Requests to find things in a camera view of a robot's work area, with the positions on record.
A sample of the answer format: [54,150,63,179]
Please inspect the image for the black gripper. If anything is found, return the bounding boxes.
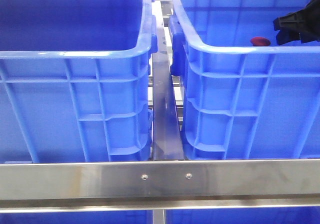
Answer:
[273,0,320,45]

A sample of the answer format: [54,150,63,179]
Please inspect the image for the red round button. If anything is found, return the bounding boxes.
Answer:
[250,36,271,47]

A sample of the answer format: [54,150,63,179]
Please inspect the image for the large blue plastic crate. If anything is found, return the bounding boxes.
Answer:
[170,0,320,160]

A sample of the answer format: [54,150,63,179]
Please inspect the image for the blue crate at left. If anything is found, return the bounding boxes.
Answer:
[0,0,158,164]

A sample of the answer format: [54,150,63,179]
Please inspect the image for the blue crate lower shelf right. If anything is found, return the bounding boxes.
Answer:
[166,206,320,224]

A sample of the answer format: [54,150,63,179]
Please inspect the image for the blue crate shelf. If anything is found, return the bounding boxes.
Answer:
[166,206,320,224]
[0,210,153,224]

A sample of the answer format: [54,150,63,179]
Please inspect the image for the blue crate lower shelf left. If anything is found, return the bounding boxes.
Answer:
[0,210,153,224]

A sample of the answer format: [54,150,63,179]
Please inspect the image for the steel rack frame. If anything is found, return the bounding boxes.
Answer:
[0,0,320,224]

